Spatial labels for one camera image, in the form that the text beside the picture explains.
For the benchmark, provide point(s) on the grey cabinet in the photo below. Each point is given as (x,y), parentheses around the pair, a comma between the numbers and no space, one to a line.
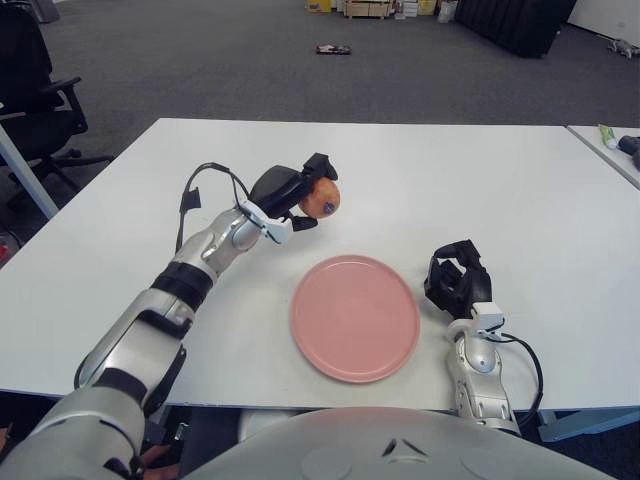
(41,9)

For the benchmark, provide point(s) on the black handheld controller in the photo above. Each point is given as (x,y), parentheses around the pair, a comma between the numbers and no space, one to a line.
(629,143)

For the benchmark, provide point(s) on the small red object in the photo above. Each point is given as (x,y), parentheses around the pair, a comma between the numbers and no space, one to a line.
(4,249)

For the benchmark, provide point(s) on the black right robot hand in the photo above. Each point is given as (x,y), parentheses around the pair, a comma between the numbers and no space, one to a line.
(465,285)

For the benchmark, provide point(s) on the grey robot torso shell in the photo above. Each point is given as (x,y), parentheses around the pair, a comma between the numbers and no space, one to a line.
(375,450)

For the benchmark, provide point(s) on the bystander bare hand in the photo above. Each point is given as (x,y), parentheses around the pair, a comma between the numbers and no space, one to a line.
(156,454)

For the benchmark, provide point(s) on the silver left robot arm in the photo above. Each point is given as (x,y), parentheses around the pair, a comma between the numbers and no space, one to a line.
(150,325)

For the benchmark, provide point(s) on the red yellow apple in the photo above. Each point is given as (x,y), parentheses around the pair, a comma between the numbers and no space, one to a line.
(325,197)

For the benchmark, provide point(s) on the pink round plate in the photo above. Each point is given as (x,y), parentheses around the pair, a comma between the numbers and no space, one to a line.
(355,320)

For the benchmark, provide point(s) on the green white tube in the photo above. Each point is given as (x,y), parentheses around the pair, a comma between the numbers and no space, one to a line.
(607,136)

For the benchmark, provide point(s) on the stacked cardboard boxes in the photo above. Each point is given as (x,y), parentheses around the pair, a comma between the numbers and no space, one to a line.
(414,7)

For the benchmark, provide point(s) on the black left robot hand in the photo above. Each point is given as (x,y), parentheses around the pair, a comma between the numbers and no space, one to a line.
(277,187)

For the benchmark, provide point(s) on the black office chair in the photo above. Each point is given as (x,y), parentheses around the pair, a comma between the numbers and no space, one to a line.
(25,75)

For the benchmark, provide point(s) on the grey blue table frame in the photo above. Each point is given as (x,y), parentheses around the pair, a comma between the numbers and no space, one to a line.
(585,425)

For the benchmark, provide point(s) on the black partition curtain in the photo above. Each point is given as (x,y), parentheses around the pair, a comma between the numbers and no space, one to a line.
(515,25)

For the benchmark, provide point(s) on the yellow box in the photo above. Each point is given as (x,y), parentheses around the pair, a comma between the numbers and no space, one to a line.
(318,5)

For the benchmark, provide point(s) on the small grey quadruped robot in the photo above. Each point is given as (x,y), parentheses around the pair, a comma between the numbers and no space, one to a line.
(620,47)

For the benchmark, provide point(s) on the grey blue desk leg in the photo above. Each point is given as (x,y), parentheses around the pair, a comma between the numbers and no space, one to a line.
(27,175)

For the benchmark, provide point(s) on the wooden crate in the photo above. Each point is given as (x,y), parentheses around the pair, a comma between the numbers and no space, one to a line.
(366,9)

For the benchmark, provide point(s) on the white plastic bag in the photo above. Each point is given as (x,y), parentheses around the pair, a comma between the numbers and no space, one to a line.
(446,13)

